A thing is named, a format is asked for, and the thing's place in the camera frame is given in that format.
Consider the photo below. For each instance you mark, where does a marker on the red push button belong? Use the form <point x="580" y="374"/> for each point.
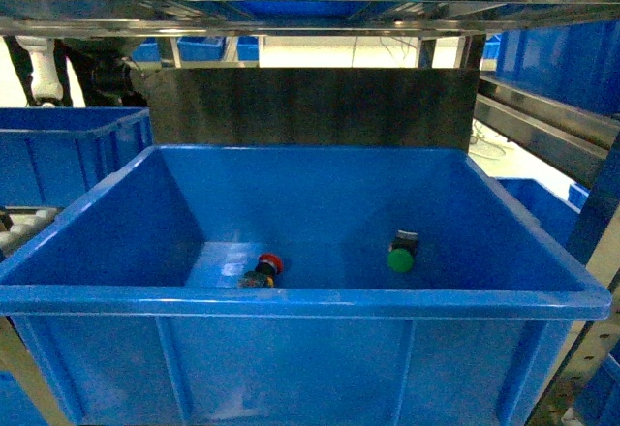
<point x="269" y="267"/>

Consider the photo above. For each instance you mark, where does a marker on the green push button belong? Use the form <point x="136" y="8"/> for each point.
<point x="402" y="251"/>

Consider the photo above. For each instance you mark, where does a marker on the black back panel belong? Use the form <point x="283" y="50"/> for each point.
<point x="313" y="106"/>

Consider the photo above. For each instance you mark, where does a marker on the blue target bin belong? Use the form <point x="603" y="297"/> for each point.
<point x="130" y="305"/>

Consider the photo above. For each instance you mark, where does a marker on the blue bin left neighbour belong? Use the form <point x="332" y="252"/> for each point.
<point x="52" y="156"/>

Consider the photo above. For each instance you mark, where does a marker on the steel side upright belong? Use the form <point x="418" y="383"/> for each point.
<point x="595" y="243"/>

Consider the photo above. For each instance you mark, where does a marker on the steel upper shelf rail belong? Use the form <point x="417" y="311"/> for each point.
<point x="174" y="18"/>

